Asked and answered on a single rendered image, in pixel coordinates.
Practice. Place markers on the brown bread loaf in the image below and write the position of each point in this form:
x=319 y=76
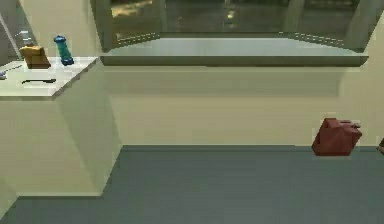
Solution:
x=34 y=57

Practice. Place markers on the dark brown object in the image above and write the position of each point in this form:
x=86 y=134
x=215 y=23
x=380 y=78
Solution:
x=381 y=146

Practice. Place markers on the large window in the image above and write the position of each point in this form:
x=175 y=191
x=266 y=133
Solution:
x=230 y=26

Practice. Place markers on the white kitchen counter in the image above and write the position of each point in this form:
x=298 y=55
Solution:
x=50 y=140

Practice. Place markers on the black spatula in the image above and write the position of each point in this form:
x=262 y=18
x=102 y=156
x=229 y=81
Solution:
x=38 y=81

